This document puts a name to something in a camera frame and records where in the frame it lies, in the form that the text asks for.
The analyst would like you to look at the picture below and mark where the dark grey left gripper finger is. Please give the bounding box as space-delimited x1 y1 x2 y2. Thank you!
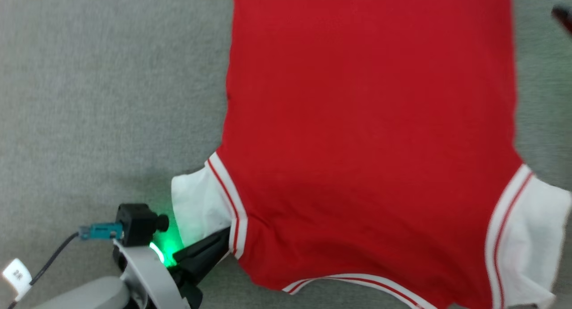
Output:
172 226 233 284
180 281 204 309

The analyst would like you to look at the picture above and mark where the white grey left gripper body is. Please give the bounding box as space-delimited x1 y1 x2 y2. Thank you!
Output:
112 240 192 309

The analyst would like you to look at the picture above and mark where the red shirt with white sleeves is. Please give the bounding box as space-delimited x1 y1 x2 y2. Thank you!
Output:
171 0 572 309

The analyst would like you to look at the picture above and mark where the light grey fabric sofa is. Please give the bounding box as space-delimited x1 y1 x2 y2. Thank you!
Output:
0 0 572 309

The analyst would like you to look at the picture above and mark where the teal cable connector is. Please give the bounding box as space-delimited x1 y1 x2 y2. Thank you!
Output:
79 223 124 241

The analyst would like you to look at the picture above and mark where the white cable tag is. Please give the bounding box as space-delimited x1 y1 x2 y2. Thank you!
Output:
2 258 33 297

